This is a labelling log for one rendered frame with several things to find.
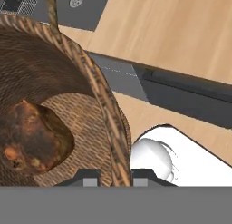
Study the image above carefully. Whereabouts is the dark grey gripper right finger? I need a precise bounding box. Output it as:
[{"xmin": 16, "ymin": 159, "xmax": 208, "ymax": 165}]
[{"xmin": 130, "ymin": 168, "xmax": 179, "ymax": 188}]

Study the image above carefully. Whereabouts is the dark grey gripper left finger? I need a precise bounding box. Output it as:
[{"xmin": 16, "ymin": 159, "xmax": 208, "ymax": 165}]
[{"xmin": 53, "ymin": 168, "xmax": 102, "ymax": 188}]

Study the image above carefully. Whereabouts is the brown wicker basket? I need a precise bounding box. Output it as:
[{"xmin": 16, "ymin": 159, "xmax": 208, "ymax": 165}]
[{"xmin": 0, "ymin": 0, "xmax": 133, "ymax": 188}]

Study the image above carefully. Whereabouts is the dark brown bread loaf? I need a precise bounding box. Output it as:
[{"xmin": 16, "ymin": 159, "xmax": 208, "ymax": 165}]
[{"xmin": 0, "ymin": 99, "xmax": 76, "ymax": 178}]

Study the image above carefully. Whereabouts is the grey sink basin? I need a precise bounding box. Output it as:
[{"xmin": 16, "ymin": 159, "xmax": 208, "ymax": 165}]
[{"xmin": 29, "ymin": 0, "xmax": 112, "ymax": 32}]

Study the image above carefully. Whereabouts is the dark grid rack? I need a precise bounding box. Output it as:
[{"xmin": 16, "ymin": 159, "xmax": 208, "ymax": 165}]
[{"xmin": 0, "ymin": 0, "xmax": 44, "ymax": 16}]

